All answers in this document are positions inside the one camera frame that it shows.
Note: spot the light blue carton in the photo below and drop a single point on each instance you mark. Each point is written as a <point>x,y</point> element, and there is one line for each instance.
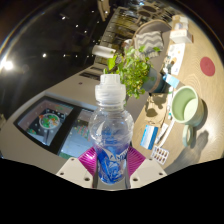
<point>171,81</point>

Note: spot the pale green ceramic mug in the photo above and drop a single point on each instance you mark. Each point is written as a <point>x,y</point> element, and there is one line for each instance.
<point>186,106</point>

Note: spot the green potted plant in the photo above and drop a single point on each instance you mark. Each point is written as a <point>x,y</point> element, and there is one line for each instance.
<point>133,71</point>

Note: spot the small blue white box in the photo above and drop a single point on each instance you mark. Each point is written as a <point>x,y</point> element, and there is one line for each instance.
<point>149,136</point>

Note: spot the grey zigzag cushion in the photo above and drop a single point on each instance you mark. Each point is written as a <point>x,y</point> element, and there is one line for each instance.
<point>150,41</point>

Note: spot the pill blister pack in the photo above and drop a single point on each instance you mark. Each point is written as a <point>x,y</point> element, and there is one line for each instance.
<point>160,155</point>

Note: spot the white cylindrical column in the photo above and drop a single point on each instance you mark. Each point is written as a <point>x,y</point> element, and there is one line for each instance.
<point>103,51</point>

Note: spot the clear blue-labelled drink bottle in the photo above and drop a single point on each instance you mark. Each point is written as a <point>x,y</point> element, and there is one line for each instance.
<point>111,133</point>

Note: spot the grey curved sofa bench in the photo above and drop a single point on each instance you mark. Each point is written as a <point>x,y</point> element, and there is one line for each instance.
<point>148,28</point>

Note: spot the white teal tube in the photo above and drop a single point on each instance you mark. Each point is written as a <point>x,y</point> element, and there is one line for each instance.
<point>165,132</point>

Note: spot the ceiling lights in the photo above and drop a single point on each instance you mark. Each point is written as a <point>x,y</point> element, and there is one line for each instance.
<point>8,65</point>

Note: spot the flat round red coaster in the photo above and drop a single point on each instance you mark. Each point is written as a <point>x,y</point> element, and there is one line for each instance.
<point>207,66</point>

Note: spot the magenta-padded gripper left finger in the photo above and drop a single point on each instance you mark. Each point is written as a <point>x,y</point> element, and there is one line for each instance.
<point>71,170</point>

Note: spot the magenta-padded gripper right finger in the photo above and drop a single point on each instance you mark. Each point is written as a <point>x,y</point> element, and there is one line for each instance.
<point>150,171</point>

